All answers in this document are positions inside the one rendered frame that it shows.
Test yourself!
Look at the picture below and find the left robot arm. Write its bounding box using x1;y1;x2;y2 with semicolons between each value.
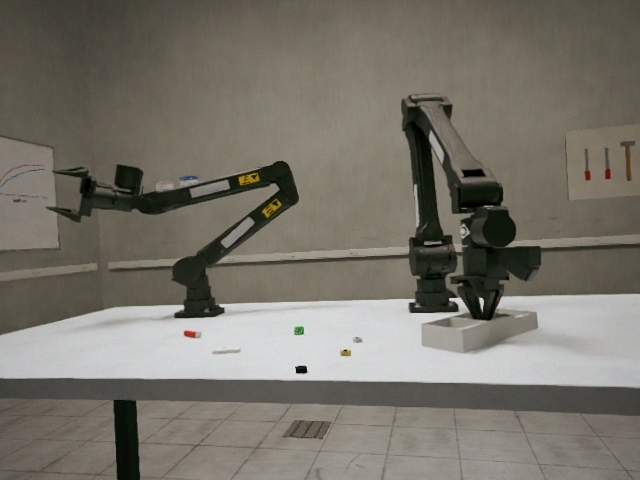
401;93;541;313

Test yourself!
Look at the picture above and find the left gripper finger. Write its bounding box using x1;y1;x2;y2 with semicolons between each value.
457;290;495;321
471;288;505;320

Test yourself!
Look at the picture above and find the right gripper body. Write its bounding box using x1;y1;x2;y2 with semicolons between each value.
77;167;116;223

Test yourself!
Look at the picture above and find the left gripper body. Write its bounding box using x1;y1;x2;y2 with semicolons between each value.
450;245;510;292

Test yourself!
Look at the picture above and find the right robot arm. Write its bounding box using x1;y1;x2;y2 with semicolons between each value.
111;161;299;319

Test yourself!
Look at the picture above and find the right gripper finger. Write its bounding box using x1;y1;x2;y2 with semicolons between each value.
46;206;79;222
52;166;87;179

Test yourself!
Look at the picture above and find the white three-compartment bin rack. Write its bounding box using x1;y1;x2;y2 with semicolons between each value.
421;308;538;354

